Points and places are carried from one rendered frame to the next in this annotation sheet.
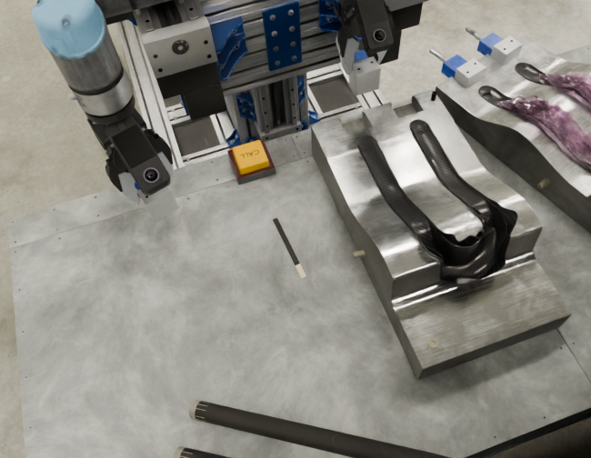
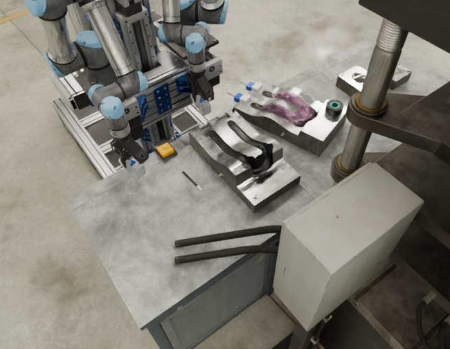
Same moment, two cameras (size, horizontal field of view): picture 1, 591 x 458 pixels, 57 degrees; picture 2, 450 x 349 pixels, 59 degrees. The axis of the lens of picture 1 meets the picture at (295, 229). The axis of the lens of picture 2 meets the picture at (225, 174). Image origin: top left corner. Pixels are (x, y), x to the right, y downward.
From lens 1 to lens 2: 83 cm
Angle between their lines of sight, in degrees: 12
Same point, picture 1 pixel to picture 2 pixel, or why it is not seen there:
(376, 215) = (223, 158)
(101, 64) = (123, 119)
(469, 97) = (247, 108)
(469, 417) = (275, 220)
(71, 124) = (39, 168)
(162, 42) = not seen: hidden behind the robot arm
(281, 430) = (210, 237)
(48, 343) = (104, 239)
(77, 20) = (118, 106)
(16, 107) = (3, 166)
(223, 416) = (186, 241)
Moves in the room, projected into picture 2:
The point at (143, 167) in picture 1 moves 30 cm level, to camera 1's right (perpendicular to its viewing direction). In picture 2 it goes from (138, 154) to (211, 130)
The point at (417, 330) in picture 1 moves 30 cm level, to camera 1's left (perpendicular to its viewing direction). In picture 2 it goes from (248, 194) to (181, 218)
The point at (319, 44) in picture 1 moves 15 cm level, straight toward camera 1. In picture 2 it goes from (178, 99) to (184, 117)
